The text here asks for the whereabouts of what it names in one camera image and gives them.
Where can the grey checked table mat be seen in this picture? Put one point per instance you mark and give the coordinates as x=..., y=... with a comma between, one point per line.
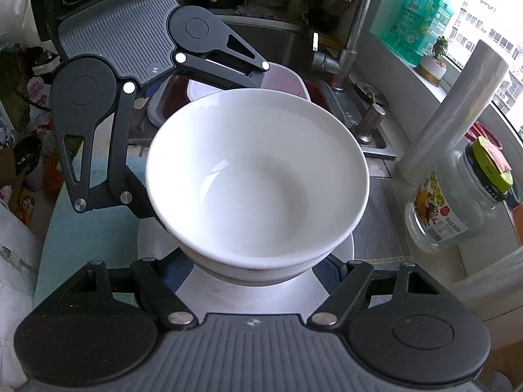
x=81, y=253

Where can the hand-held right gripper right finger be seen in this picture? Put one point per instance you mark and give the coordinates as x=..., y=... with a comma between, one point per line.
x=327, y=273

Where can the metal sink knob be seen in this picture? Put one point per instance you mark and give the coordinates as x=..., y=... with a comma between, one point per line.
x=367, y=124

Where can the small potted plant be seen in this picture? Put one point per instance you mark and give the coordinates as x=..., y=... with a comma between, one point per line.
x=433, y=69

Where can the printed snack bag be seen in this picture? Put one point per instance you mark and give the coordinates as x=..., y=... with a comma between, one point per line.
x=39, y=98

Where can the clear plastic bag roll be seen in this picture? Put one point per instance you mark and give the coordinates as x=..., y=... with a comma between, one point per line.
x=453, y=110

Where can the stainless steel sink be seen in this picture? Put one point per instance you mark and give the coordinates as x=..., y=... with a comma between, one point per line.
x=282, y=41

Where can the metal faucet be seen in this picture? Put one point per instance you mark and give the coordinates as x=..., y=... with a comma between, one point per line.
x=327, y=63

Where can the green dish soap bottle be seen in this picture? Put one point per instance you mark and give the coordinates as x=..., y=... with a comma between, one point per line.
x=410, y=16
x=447, y=12

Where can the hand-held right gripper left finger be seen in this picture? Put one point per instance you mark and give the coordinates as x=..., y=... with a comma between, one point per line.
x=177, y=269

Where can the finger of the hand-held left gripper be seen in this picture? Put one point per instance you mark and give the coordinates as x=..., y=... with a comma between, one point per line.
x=139, y=208
x=253, y=69

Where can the white plastic container lid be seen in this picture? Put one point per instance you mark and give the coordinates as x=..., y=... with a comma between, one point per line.
x=282, y=79

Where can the person's white jacket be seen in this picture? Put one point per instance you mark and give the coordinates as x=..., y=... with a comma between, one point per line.
x=16, y=294

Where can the stack of white plates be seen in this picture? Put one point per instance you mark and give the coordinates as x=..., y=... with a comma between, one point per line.
x=245, y=300

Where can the clear jar yellow-green lid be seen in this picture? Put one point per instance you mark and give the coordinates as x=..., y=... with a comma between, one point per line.
x=449, y=204

